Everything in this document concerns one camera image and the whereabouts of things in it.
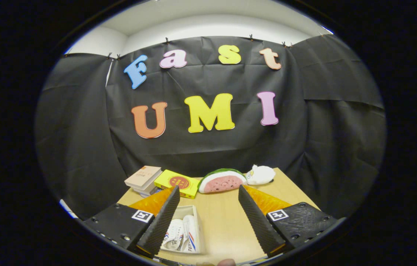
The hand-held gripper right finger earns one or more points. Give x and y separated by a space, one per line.
258 225

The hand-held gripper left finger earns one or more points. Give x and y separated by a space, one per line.
162 225

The white canvas shoe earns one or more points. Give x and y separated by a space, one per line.
173 234
190 236

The beige fabric storage box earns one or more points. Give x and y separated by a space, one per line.
188 210

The yellow book with red circle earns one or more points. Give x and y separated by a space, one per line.
179 181

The white plush toy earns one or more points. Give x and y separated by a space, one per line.
262 174

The watermelon slice plush toy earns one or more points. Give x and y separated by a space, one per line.
221 183

